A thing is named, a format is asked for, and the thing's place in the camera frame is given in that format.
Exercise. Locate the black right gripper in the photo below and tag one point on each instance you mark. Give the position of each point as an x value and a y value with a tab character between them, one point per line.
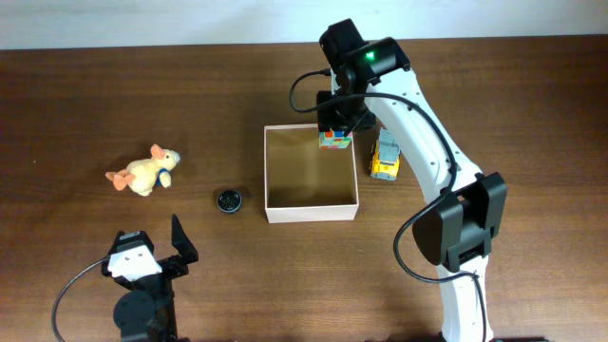
333	125

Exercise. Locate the colourful puzzle cube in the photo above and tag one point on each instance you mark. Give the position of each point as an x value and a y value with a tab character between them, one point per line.
334	139

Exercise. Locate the yellow plush bunny toy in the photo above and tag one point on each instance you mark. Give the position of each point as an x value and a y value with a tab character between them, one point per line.
142	176

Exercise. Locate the yellow grey toy truck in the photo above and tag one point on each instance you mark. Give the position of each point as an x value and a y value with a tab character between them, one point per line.
385	161

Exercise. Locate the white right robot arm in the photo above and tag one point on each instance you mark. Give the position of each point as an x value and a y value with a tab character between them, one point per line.
375	82

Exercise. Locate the small black round wheel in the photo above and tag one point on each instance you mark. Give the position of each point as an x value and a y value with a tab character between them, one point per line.
229	201

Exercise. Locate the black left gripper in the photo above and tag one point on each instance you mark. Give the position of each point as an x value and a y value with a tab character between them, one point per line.
180	265

